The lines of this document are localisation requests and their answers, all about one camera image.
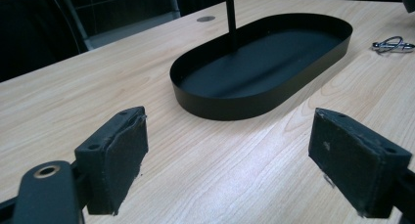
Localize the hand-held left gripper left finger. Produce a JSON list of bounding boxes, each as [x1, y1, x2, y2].
[[73, 106, 150, 216]]

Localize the grey chair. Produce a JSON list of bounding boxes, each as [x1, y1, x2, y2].
[[48, 0, 182, 53]]

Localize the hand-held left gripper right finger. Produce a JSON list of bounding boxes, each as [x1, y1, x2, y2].
[[307, 107, 413, 219]]

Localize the black oval tray with post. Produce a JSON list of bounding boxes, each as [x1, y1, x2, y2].
[[169, 0, 354, 122]]

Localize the silver metal key ring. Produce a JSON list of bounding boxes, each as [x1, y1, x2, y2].
[[371, 35, 415, 55]]

